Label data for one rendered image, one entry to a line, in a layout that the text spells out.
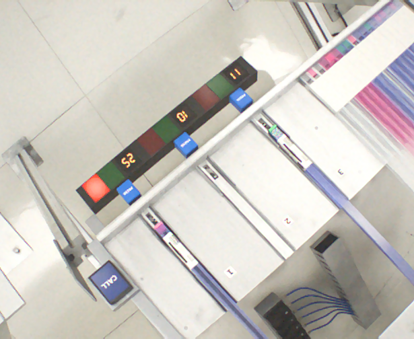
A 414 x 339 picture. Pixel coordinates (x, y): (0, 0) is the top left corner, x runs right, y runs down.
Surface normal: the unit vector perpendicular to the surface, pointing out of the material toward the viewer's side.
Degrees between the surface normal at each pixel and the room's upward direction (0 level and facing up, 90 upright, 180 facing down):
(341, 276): 0
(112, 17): 0
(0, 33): 0
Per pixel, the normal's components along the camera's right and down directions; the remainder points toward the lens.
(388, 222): 0.42, 0.25
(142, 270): -0.05, -0.33
